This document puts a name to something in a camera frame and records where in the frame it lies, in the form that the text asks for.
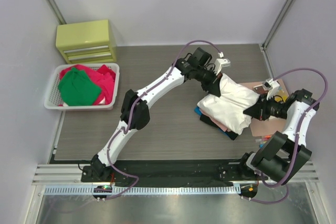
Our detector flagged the pink t shirt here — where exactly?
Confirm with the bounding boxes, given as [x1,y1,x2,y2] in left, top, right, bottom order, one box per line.
[210,118,230,132]

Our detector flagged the red t shirt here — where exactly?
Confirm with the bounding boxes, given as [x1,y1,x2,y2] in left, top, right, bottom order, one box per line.
[59,65,116,105]

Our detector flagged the black t shirt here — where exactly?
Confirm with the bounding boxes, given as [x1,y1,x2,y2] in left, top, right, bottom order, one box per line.
[200,114,238,141]

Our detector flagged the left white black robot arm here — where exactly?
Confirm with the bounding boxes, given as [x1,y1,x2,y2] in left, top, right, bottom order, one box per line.
[88,47,230,181]

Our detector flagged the white printed t shirt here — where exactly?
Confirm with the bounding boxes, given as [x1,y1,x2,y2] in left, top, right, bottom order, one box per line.
[197,74,259,135]

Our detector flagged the yellow-green drawer box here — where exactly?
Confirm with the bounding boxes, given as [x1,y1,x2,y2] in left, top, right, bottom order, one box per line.
[56,19,117,64]

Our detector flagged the red marker pen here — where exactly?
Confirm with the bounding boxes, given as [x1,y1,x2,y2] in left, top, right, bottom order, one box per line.
[256,135,272,142]

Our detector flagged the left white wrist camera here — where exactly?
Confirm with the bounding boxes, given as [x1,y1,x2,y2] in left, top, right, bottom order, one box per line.
[214,52,231,74]

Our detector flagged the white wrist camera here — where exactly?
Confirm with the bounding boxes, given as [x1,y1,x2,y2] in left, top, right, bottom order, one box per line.
[214,52,231,74]
[263,78,280,100]

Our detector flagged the brown cardboard sheet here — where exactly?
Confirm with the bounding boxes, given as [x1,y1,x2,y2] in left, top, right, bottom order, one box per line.
[250,79,289,137]

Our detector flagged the yellow picture book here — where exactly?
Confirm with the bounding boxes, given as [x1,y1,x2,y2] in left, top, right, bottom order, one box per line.
[253,84,288,100]

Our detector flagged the green t shirt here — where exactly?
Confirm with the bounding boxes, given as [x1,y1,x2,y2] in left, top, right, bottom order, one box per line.
[58,67,102,106]

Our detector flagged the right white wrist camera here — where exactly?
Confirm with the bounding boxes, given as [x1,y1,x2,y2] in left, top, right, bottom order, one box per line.
[263,78,280,100]

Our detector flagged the white plastic basket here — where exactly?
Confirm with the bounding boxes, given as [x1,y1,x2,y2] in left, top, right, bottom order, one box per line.
[44,63,120,111]

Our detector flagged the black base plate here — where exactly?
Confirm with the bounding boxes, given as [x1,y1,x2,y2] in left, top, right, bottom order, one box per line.
[80,158,271,186]

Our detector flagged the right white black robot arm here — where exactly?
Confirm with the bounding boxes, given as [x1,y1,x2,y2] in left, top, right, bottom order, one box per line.
[238,89,319,185]

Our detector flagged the white slotted cable duct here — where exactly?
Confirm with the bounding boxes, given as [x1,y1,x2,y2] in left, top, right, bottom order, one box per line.
[44,184,241,197]

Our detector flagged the blue t shirt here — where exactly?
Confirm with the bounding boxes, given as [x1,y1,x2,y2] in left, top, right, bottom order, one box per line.
[194,107,202,115]

